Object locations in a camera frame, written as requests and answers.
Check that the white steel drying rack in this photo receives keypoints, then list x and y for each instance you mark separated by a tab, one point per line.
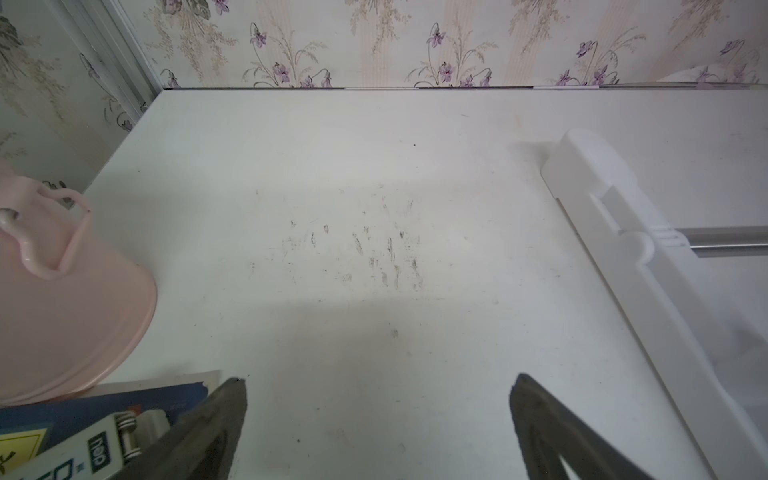
710	357

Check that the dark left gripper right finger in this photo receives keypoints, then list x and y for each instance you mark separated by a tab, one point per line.
555	442

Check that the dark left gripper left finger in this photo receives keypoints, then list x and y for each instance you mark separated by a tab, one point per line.
202	444

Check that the grey white stapler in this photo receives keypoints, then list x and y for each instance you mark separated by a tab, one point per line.
99	451

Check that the pink metal pen bucket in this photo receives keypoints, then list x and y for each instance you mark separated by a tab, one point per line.
72	306

